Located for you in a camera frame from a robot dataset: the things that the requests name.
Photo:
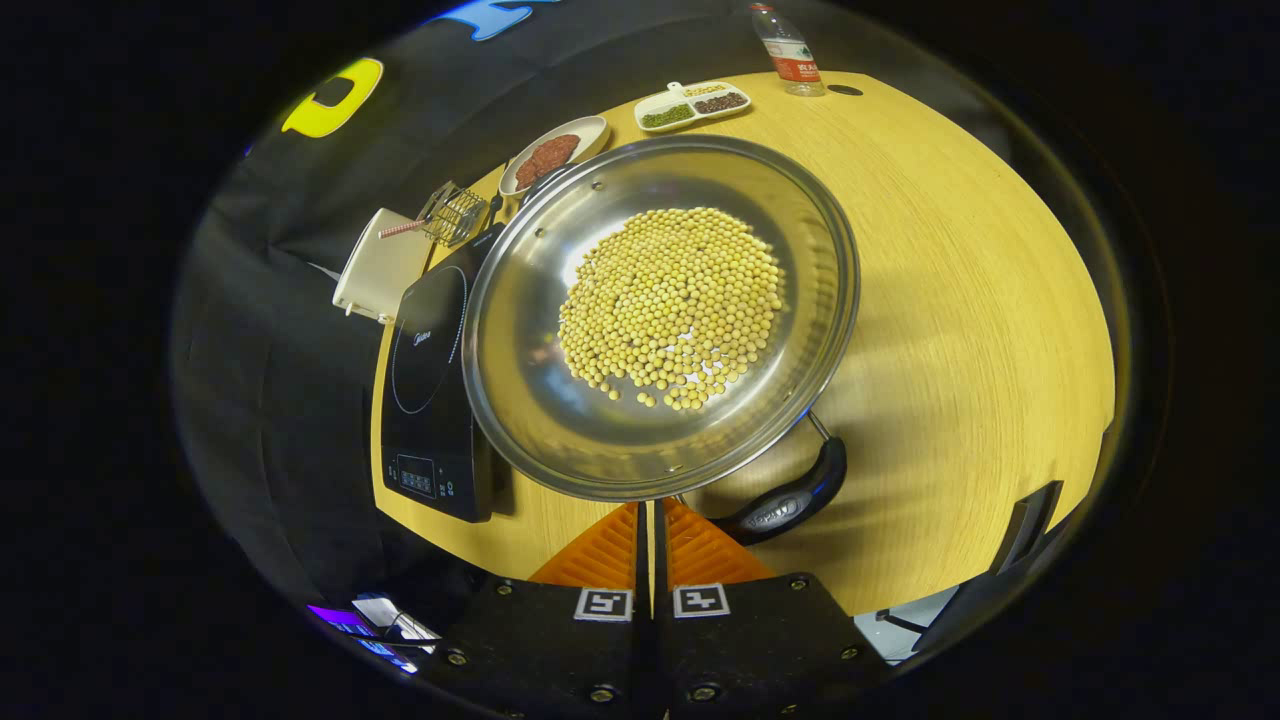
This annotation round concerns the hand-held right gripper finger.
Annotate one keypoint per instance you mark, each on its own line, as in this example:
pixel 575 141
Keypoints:
pixel 643 565
pixel 661 565

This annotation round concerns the stainless steel pot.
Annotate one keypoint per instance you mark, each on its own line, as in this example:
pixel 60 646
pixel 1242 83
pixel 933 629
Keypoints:
pixel 520 380

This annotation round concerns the pile of yellow soybeans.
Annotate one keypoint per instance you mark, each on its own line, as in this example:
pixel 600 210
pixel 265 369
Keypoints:
pixel 670 300

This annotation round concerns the black induction cooktop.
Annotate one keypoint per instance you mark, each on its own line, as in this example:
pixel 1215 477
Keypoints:
pixel 430 330

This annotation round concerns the black chair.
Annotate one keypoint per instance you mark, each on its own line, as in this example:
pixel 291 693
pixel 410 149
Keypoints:
pixel 1030 520

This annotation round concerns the white toaster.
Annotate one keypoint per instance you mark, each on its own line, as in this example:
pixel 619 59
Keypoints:
pixel 375 275

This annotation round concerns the pink sausage stick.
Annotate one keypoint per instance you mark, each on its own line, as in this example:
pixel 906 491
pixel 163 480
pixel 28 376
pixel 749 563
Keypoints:
pixel 400 229

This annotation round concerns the reddish brown meat slices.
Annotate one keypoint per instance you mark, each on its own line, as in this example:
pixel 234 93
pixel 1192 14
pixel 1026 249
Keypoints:
pixel 548 158

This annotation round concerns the white oval plate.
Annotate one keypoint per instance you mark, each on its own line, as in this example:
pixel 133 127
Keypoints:
pixel 592 130

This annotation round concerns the pile of green mung beans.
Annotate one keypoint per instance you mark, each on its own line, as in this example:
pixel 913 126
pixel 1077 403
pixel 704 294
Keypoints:
pixel 667 116

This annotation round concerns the pile of dark red beans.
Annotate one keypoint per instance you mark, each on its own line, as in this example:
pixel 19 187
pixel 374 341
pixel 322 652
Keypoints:
pixel 720 102

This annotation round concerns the white divided dish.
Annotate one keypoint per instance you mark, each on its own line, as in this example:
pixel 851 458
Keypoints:
pixel 674 90

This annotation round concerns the pile of small pale beans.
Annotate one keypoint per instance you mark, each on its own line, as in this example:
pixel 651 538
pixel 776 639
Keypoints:
pixel 705 90

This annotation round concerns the clear water bottle red label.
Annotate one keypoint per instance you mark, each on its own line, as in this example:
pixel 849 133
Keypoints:
pixel 795 65

